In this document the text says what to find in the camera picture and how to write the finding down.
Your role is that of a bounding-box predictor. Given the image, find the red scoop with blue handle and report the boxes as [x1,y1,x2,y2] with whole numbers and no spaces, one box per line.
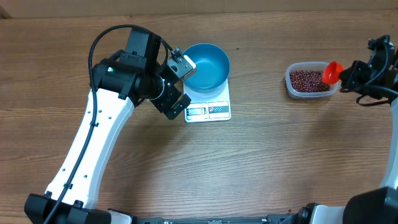
[322,61,343,85]

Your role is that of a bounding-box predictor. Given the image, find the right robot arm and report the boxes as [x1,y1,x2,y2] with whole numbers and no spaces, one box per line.
[257,35,397,223]

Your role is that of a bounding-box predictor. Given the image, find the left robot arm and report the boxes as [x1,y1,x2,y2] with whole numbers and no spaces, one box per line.
[24,25,197,223]

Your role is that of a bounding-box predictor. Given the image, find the white kitchen scale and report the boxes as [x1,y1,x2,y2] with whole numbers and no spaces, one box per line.
[183,80,232,123]

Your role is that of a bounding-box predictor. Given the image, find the blue bowl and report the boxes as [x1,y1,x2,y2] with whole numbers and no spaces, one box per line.
[183,43,231,93]

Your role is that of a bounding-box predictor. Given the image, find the red beans in container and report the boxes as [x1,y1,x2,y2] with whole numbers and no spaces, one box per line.
[289,70,331,93]

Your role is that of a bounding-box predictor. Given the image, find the clear plastic container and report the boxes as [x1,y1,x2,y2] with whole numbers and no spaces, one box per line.
[285,62,338,100]

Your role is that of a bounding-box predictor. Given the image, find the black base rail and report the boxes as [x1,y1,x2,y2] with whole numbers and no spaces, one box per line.
[108,203,318,224]

